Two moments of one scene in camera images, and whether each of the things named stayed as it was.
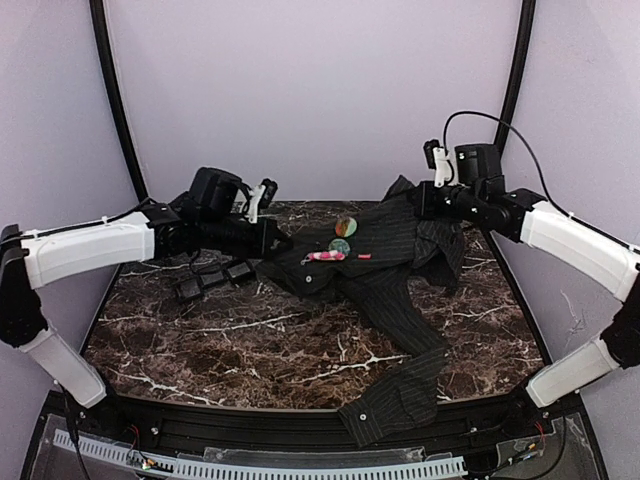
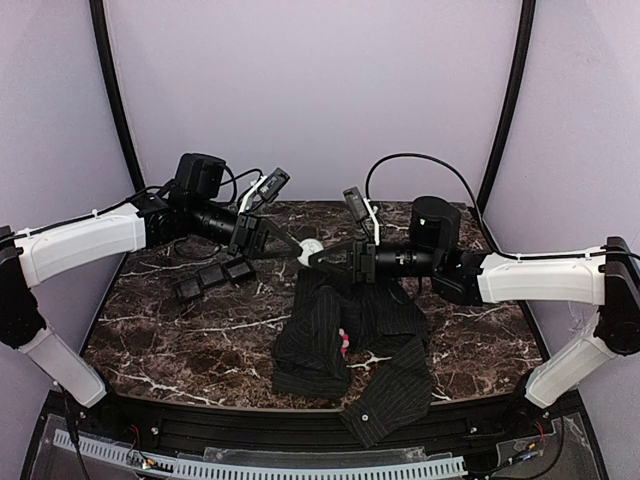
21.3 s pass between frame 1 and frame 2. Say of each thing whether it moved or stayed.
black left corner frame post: stayed
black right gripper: moved
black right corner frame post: stayed
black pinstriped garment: moved
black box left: stayed
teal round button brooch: moved
